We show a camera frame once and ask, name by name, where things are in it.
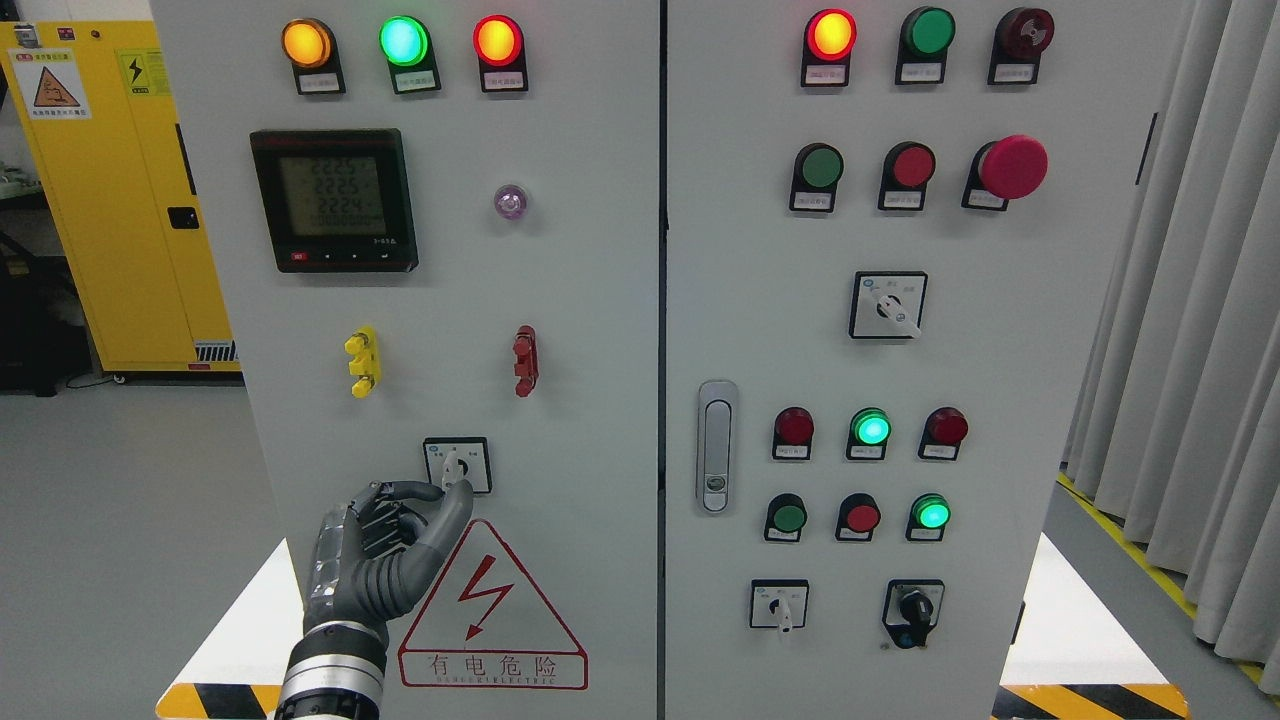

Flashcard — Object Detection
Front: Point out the grey electrical cabinet right door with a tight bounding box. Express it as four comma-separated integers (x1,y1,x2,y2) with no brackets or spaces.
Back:
666,1,1194,719

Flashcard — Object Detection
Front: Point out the silver cabinet door handle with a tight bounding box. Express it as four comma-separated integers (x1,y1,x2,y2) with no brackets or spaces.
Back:
696,380,739,515

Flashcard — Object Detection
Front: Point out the grey electrical cabinet door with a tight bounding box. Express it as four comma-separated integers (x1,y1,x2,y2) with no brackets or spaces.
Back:
151,1,663,719
666,1,1194,719

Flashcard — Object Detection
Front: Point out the white rotary selector switch bottom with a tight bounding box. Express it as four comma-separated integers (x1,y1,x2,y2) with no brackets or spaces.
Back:
748,579,810,635

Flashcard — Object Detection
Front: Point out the black knob selector switch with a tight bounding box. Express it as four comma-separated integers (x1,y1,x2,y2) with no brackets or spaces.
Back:
881,579,946,650

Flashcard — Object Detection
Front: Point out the green lit indicator lower middle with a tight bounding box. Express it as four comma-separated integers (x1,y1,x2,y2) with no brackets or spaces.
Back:
845,407,892,461

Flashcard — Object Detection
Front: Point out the red lit indicator top right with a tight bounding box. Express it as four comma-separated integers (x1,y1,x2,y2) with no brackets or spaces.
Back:
800,8,858,88

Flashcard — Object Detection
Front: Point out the yellow safety storage cabinet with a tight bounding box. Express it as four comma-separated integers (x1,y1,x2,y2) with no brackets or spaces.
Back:
3,20,241,375

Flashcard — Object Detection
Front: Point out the dark red indicator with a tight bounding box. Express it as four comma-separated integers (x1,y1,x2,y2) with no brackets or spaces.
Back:
771,406,815,462
916,406,969,461

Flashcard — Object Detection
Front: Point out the red terminal connector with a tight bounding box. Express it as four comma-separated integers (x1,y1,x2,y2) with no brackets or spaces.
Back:
512,325,540,398

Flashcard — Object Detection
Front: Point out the green push button upper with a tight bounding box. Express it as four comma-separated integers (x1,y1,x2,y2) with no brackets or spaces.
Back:
788,143,844,213

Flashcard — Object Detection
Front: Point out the red indicator light top left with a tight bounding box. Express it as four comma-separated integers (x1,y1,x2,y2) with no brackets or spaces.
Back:
474,14,529,94

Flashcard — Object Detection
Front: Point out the green lit push button lower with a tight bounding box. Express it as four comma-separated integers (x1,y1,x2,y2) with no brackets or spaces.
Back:
905,493,952,543

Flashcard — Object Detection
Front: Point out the dark red buzzer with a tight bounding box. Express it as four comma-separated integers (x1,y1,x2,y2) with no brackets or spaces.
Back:
987,6,1055,86

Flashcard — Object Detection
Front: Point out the red push button upper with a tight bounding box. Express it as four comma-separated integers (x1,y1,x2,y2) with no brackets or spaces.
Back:
877,141,936,211

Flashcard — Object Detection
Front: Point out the red electric danger warning sticker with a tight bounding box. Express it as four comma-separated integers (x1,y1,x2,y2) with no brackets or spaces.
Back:
397,519,589,691

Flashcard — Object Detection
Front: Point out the white rotary selector switch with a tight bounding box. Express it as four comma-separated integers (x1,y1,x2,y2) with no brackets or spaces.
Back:
422,436,493,495
748,579,810,635
847,272,929,340

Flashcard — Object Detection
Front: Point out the red push button lower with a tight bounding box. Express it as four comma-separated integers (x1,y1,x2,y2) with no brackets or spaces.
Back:
835,493,882,543

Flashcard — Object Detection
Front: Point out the clear white indicator lamp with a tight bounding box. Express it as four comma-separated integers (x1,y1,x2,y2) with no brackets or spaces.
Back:
493,184,530,222

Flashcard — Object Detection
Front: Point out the green indicator light top left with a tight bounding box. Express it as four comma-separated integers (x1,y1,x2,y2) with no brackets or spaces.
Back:
379,15,442,95

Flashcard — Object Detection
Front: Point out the black digital power meter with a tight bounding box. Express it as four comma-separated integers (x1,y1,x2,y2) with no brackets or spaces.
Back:
250,128,419,273

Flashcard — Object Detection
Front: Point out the dark red indicator lower right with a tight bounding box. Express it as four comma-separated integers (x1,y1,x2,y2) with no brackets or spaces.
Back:
916,406,969,461

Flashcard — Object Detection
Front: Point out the dark green indicator top right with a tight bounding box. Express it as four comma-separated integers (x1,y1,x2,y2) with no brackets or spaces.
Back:
895,6,956,86

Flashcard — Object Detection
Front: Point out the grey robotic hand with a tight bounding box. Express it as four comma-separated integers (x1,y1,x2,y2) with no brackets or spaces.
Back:
303,479,474,641

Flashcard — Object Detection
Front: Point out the grey electrical cabinet left door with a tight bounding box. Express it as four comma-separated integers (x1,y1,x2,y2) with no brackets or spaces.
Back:
151,1,663,719

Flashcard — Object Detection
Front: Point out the yellow terminal connector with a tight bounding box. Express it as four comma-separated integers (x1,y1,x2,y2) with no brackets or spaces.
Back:
344,325,381,398

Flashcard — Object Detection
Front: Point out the orange indicator light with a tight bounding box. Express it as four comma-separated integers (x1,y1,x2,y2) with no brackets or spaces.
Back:
282,18,346,96

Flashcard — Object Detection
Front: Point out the grey curtain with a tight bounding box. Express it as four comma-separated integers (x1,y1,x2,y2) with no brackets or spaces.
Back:
1066,1,1279,694

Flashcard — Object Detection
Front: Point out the red push button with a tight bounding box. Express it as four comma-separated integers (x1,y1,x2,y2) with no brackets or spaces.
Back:
835,493,882,543
877,141,936,211

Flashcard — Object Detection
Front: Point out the red emergency stop mushroom button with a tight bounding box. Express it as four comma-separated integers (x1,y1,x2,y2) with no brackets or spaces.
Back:
961,135,1050,211

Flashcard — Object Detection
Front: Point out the dark red indicator lower left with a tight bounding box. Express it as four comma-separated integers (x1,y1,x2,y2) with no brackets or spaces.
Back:
771,406,815,462

